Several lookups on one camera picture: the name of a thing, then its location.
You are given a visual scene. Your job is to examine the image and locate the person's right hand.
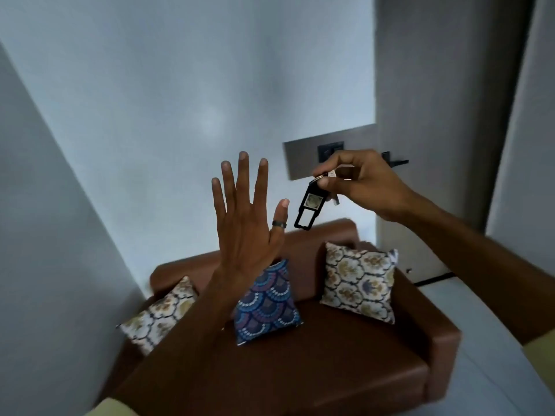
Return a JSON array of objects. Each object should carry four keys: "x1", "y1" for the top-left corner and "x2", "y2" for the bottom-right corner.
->
[{"x1": 312, "y1": 149, "x2": 418, "y2": 224}]

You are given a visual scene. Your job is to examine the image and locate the person's left hand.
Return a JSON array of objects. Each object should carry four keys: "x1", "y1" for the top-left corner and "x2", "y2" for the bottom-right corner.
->
[{"x1": 211, "y1": 151, "x2": 290, "y2": 278}]

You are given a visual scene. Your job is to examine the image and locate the silver key bunch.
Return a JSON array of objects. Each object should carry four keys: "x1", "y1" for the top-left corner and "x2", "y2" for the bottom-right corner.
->
[{"x1": 310, "y1": 169, "x2": 341, "y2": 207}]

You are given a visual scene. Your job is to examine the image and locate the black key fob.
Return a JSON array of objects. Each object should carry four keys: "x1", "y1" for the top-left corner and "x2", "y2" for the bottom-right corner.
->
[{"x1": 294, "y1": 179, "x2": 329, "y2": 232}]

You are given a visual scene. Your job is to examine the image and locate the person's left forearm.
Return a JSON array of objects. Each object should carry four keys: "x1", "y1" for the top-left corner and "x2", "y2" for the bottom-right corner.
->
[{"x1": 110, "y1": 263, "x2": 279, "y2": 416}]

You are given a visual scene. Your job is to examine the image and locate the person's right forearm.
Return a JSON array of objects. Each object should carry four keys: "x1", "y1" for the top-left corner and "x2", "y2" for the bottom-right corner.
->
[{"x1": 401, "y1": 190, "x2": 555, "y2": 345}]

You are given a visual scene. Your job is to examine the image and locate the blue scallop patterned cushion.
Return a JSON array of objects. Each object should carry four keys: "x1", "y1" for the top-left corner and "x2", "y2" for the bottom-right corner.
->
[{"x1": 232, "y1": 258, "x2": 303, "y2": 347}]

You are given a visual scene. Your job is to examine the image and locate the white floral patterned cushion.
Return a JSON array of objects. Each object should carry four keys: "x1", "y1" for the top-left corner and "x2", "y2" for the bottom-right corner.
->
[
  {"x1": 319, "y1": 242, "x2": 399, "y2": 325},
  {"x1": 116, "y1": 275, "x2": 201, "y2": 357}
]

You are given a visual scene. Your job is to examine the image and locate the grey door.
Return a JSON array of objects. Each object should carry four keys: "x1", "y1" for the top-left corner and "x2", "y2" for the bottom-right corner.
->
[{"x1": 373, "y1": 0, "x2": 537, "y2": 285}]

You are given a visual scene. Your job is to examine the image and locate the brown leather sofa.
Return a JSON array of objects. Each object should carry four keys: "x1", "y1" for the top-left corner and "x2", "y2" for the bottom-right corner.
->
[{"x1": 93, "y1": 218, "x2": 462, "y2": 416}]

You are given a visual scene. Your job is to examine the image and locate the person's yellow left sleeve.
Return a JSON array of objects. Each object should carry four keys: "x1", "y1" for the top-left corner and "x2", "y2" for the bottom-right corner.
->
[{"x1": 84, "y1": 397, "x2": 145, "y2": 416}]

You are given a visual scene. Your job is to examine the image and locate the person's yellow sleeve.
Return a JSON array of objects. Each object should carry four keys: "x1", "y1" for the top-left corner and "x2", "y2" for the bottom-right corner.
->
[
  {"x1": 521, "y1": 331, "x2": 555, "y2": 416},
  {"x1": 84, "y1": 397, "x2": 145, "y2": 416}
]

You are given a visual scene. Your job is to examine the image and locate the person's yellow right sleeve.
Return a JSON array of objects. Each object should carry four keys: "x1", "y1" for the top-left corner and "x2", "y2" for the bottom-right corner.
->
[{"x1": 521, "y1": 331, "x2": 555, "y2": 416}]

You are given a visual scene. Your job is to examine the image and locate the black wall socket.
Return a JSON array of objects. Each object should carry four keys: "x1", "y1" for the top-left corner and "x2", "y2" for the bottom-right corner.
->
[{"x1": 317, "y1": 141, "x2": 346, "y2": 163}]

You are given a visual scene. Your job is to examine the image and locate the grey switch plate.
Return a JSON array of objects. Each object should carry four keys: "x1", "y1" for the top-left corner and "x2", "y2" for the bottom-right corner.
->
[{"x1": 283, "y1": 123, "x2": 378, "y2": 182}]

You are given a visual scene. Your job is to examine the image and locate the black door handle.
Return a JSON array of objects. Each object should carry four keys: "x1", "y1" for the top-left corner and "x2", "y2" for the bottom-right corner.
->
[{"x1": 381, "y1": 151, "x2": 410, "y2": 169}]

